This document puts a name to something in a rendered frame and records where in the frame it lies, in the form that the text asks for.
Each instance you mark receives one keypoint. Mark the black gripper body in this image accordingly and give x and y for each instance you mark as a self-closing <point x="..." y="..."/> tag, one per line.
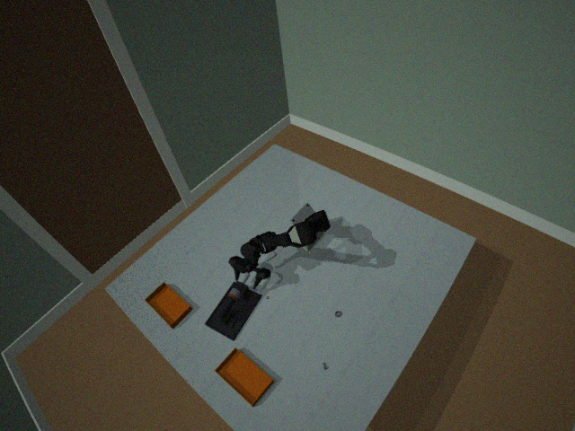
<point x="262" y="273"/>

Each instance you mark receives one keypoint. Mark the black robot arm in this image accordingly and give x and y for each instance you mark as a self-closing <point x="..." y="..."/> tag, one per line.
<point x="317" y="222"/>

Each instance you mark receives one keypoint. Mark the orange shallow tray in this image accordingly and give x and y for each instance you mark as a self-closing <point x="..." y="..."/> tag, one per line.
<point x="171" y="307"/>
<point x="244" y="376"/>

